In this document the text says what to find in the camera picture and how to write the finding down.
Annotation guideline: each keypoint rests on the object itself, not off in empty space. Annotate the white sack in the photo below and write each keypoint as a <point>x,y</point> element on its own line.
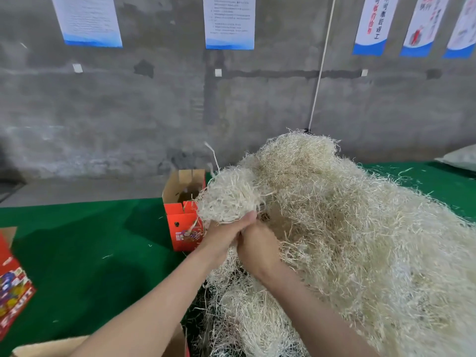
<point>461,158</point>

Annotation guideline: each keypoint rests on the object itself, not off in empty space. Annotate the white blue wall poster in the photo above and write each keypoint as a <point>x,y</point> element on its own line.
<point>229,22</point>
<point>87,20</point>

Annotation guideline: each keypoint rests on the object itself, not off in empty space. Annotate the person's left forearm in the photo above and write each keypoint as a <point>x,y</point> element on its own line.
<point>156,316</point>

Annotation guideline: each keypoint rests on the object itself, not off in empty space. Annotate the pile of wood wool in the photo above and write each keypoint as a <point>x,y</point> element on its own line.
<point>357,219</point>

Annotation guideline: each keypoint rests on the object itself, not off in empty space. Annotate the white pole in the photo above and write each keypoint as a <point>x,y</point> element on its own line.
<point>321,63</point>

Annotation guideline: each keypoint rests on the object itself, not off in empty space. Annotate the red cardboard box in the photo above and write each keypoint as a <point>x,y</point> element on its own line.
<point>181,226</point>
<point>52,347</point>

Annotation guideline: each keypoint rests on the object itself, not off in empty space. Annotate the narrow white blue banner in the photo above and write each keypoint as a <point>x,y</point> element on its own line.
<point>425,24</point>
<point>375,24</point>
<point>462,26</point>

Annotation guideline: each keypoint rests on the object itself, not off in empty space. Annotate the small white wall tag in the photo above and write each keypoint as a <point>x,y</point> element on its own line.
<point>364,72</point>
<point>77,68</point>
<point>218,72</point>

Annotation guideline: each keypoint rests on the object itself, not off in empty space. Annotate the person's right hand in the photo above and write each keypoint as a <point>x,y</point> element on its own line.
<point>260,253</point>

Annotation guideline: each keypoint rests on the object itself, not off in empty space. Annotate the person's left hand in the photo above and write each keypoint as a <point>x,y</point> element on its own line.
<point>223,240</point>

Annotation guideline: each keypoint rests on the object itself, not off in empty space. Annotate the person's right forearm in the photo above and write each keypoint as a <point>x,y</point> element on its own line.
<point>320,327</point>

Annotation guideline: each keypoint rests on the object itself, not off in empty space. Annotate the group of red boxes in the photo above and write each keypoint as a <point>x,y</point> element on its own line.
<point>15,290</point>

